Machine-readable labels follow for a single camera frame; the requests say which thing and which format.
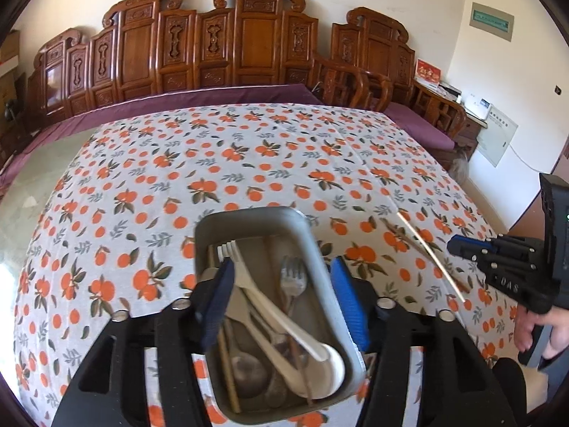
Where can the white electrical wall box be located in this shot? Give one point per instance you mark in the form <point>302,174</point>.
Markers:
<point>500,135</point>

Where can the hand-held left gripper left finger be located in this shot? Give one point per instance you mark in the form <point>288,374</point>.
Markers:
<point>218,298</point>

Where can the white plastic spoon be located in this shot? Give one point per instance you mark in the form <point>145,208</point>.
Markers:
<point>329,373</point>

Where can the grey rectangular tray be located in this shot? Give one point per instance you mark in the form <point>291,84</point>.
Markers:
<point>266,222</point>

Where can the carved wooden armchair sofa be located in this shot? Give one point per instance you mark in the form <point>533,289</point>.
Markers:
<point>378,53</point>

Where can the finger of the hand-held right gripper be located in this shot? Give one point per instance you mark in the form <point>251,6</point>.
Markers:
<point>506,264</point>
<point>466,247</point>

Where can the white plastic fork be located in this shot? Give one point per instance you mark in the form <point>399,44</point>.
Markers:
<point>241,271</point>

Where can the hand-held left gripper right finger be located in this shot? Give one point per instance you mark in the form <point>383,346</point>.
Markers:
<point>351,302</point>

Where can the red desk calendar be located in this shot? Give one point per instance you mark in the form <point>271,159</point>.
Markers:
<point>429,71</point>

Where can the white boxes on side table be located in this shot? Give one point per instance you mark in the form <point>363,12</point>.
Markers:
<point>471,100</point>

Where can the long purple sofa cushion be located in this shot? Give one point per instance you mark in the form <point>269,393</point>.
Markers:
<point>178,100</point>

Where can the thin brown wooden chopstick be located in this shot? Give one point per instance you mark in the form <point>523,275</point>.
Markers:
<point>402,235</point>

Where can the light wooden chopstick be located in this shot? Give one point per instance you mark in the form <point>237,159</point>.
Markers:
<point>229,364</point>

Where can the person's right hand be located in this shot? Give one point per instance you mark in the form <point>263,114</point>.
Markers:
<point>560,329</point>

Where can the metal spoon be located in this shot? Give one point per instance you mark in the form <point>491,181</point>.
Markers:
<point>249,373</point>

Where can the grey green wall panel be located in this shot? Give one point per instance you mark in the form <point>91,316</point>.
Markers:
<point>492,21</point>

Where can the clear plastic fork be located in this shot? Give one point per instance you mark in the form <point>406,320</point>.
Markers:
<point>293,282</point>

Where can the long carved wooden sofa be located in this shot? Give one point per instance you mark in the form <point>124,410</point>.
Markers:
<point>258,40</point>

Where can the white chopstick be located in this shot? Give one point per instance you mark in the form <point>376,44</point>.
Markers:
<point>431,255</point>

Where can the short purple sofa cushion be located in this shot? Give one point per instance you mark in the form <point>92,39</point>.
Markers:
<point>418,124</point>

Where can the person's dark trouser leg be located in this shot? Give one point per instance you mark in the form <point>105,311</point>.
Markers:
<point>511,391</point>

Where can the orange print tablecloth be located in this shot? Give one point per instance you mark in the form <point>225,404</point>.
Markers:
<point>266,164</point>

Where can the metal fork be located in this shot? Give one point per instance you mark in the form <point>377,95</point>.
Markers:
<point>298,364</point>

